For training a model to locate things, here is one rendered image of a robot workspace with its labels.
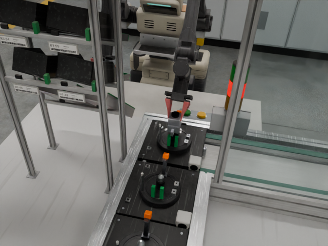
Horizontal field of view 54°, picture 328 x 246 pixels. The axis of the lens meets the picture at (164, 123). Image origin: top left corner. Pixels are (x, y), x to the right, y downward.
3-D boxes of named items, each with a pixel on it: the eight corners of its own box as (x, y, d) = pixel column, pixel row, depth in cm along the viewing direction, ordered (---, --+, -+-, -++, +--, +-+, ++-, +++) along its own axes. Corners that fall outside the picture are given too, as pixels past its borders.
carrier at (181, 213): (136, 163, 123) (135, 139, 115) (198, 175, 120) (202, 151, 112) (115, 216, 105) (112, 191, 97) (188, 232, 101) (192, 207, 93)
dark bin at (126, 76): (100, 72, 129) (102, 53, 127) (129, 80, 125) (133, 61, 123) (54, 76, 103) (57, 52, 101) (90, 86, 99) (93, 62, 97)
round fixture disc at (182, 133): (160, 128, 137) (161, 124, 136) (194, 133, 135) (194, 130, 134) (153, 150, 126) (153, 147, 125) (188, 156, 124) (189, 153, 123)
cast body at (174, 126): (170, 121, 128) (171, 107, 124) (181, 123, 127) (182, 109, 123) (165, 135, 122) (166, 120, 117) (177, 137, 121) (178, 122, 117)
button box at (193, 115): (178, 118, 154) (179, 107, 151) (223, 125, 151) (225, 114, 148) (176, 127, 149) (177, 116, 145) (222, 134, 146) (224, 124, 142)
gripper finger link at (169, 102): (180, 121, 118) (185, 95, 118) (161, 117, 119) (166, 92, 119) (182, 121, 125) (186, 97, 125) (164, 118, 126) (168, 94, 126)
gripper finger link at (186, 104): (185, 122, 118) (190, 96, 118) (166, 118, 119) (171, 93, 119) (187, 122, 124) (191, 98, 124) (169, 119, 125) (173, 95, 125)
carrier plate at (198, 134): (152, 123, 143) (152, 119, 141) (206, 132, 139) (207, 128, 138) (137, 160, 124) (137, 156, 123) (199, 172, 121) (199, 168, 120)
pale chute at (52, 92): (73, 105, 145) (76, 95, 145) (99, 112, 141) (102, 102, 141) (33, 89, 118) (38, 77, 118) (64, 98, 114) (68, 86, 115)
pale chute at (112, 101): (105, 110, 143) (108, 100, 143) (132, 118, 139) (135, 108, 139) (72, 95, 116) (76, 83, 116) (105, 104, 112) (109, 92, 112)
